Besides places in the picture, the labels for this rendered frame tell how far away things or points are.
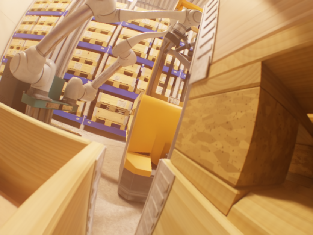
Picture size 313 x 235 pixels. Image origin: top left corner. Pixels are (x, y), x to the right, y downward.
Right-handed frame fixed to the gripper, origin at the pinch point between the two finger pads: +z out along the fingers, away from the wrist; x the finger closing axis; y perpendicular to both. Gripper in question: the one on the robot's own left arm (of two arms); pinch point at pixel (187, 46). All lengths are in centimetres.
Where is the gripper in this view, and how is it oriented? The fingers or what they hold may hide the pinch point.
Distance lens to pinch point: 119.7
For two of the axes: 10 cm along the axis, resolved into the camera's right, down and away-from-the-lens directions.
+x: -4.2, 1.3, -9.0
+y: -8.6, 2.5, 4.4
